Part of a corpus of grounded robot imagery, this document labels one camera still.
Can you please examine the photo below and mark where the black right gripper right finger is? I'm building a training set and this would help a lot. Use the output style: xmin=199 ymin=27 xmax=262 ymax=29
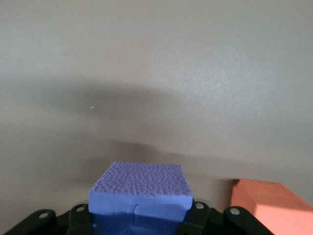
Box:
xmin=175 ymin=200 xmax=272 ymax=235

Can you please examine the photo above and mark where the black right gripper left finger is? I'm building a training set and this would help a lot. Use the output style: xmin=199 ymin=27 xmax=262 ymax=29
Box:
xmin=0 ymin=202 xmax=96 ymax=235

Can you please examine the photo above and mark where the orange foam cube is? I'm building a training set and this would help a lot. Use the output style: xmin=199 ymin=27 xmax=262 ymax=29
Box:
xmin=230 ymin=178 xmax=313 ymax=235

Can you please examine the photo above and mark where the purple foam cube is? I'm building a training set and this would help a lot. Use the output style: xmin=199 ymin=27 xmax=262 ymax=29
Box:
xmin=88 ymin=161 xmax=194 ymax=235

